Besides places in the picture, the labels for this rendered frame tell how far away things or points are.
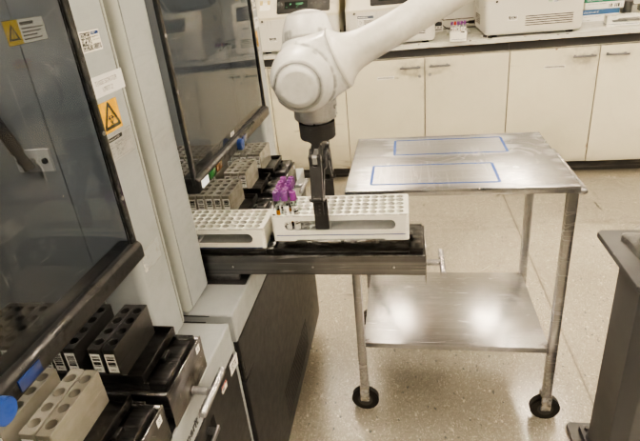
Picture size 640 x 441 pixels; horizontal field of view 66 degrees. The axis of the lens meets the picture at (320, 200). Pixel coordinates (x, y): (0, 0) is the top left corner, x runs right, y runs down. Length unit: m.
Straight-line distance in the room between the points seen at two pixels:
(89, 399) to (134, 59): 0.54
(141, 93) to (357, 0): 2.51
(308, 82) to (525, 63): 2.72
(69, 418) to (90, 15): 0.56
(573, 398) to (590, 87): 2.11
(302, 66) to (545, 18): 2.72
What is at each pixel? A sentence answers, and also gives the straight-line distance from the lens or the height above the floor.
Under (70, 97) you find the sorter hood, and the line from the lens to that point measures 0.76.
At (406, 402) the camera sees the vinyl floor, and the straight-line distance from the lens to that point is 1.87.
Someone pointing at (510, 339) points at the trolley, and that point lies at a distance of 1.70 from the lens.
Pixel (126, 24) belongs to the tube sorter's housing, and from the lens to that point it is 0.93.
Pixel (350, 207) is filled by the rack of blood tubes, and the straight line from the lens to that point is 1.09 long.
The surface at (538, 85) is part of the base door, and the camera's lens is 3.46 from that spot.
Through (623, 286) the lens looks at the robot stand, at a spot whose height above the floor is 0.60.
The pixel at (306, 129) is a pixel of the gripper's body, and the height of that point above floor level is 1.08.
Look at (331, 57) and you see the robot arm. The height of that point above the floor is 1.24.
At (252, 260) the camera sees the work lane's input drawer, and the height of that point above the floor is 0.79.
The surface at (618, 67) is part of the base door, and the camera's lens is 3.57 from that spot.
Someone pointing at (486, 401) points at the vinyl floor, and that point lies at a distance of 1.90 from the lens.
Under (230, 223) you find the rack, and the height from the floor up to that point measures 0.86.
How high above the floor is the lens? 1.37
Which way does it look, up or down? 25 degrees down
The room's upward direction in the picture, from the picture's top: 6 degrees counter-clockwise
